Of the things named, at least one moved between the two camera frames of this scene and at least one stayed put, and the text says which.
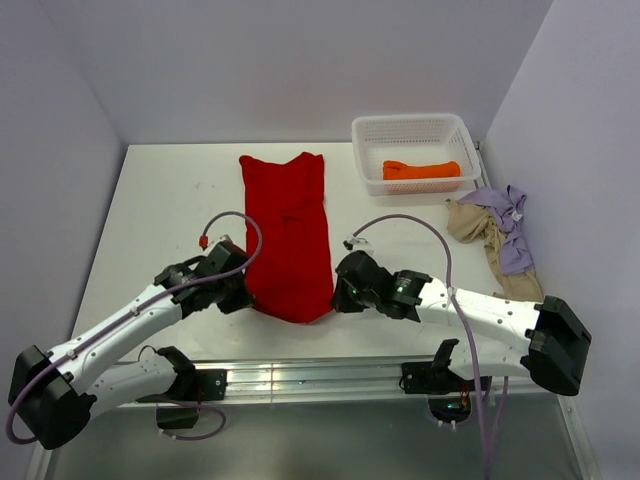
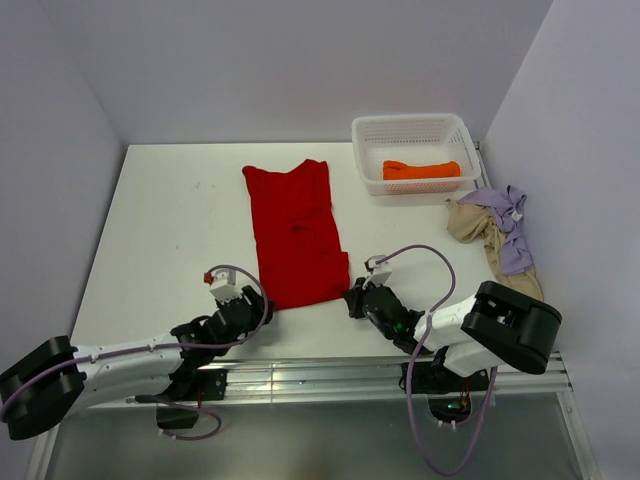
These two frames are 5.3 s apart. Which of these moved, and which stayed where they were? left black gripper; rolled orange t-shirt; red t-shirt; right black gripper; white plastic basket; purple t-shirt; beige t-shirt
Moved: red t-shirt; right black gripper; left black gripper
Stayed: beige t-shirt; rolled orange t-shirt; purple t-shirt; white plastic basket
